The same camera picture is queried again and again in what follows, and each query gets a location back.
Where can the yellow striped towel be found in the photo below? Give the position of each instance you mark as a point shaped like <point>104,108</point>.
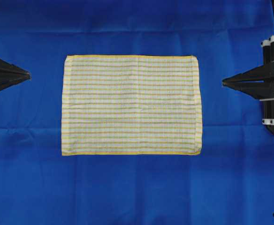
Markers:
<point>131,105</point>

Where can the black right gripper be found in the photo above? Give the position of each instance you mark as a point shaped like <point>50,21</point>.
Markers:
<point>263,91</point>

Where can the blue table cloth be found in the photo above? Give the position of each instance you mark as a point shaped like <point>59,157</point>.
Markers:
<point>231,182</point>

